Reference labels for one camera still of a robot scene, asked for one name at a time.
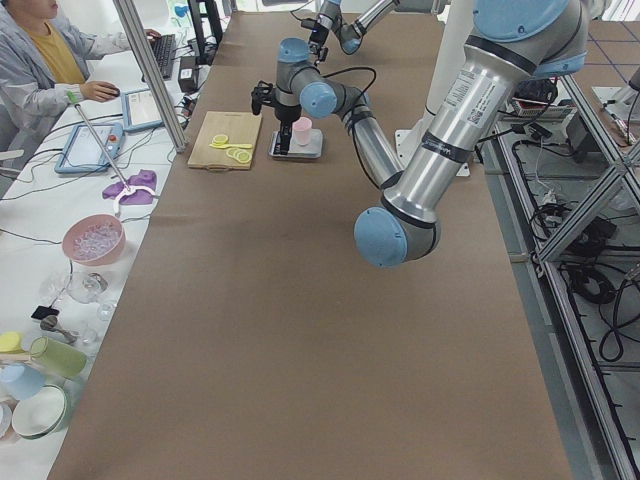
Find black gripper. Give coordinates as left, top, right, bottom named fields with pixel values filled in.
left=274, top=102, right=299, bottom=154
left=309, top=20, right=328, bottom=52

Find pink plastic cup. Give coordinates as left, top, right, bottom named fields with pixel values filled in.
left=292, top=116, right=312, bottom=146

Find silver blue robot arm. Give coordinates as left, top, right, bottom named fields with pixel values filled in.
left=265, top=1, right=599, bottom=267
left=300, top=0, right=450, bottom=62

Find silver digital kitchen scale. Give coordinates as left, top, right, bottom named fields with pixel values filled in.
left=269, top=129, right=324, bottom=161

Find green tall cup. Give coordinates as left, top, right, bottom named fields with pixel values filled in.
left=29, top=337, right=87, bottom=379

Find yellow cup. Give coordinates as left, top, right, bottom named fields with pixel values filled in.
left=0, top=331, right=24, bottom=354

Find light blue cup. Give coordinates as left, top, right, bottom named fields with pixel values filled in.
left=1, top=363, right=46, bottom=400

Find person right hand on mouse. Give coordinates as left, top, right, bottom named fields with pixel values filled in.
left=80, top=81, right=120, bottom=102

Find wooden cutting board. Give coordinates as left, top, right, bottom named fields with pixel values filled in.
left=187, top=111, right=262, bottom=171

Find lemon slice on board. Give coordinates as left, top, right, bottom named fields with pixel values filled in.
left=231, top=151, right=252, bottom=164

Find yellow plastic knife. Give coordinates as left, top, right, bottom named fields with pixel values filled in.
left=208, top=143, right=253, bottom=149

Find single lemon slice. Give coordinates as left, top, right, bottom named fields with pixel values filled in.
left=212, top=134, right=229, bottom=146

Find purple cloth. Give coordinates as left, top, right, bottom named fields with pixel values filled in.
left=102, top=168, right=157, bottom=207

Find far blue teach pendant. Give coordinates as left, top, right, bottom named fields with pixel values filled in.
left=120, top=89, right=163, bottom=133

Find blue teach pendant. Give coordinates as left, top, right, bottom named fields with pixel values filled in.
left=54, top=123, right=124, bottom=175
left=120, top=89, right=163, bottom=133

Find black keyboard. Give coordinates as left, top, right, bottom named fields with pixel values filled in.
left=148, top=34, right=176, bottom=80

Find metal grabber stick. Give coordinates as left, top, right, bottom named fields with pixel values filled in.
left=66, top=90, right=157, bottom=218

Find near blue teach pendant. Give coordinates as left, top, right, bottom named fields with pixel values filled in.
left=54, top=123, right=124, bottom=175

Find pink bowl with clear pieces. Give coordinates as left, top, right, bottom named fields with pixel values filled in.
left=62, top=214, right=126, bottom=266

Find clear wine glass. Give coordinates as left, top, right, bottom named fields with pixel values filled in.
left=38, top=271, right=108, bottom=306

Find seated person grey jacket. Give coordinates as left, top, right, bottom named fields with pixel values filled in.
left=1, top=0, right=130, bottom=164

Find white green bowl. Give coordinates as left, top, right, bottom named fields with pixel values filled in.
left=11, top=385, right=69, bottom=440

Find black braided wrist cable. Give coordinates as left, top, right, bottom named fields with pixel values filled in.
left=319, top=66, right=377, bottom=126

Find aluminium frame post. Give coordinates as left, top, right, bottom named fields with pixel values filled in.
left=113, top=0, right=187, bottom=153

